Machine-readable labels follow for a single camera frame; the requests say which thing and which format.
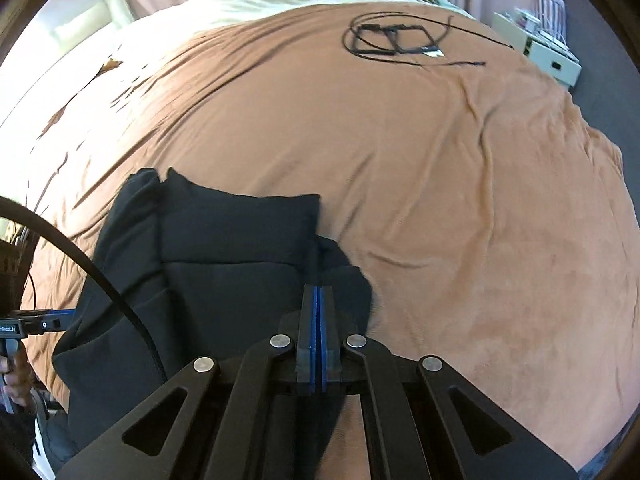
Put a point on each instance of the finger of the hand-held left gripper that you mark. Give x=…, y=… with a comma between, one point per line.
x=56, y=321

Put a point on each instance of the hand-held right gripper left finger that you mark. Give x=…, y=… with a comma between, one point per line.
x=311, y=325

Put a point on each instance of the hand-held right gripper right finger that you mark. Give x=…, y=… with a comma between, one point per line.
x=326, y=325

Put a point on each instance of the black long-sleeve shirt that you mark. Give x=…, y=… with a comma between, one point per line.
x=225, y=240

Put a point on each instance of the person's left hand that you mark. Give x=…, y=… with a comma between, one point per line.
x=20, y=380

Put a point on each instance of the white padded headboard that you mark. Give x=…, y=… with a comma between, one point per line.
x=85, y=20

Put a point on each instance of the white nightstand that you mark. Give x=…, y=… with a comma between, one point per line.
x=550, y=57

